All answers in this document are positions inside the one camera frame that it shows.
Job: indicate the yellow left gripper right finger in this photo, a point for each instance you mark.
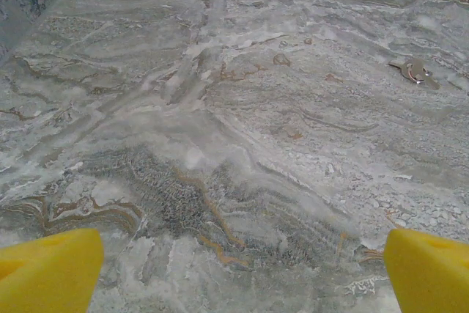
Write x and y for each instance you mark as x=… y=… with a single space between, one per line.
x=432 y=280

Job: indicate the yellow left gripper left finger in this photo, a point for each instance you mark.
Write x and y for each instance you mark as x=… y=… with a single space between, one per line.
x=44 y=276

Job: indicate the silver key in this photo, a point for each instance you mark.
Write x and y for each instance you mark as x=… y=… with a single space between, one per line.
x=403 y=68

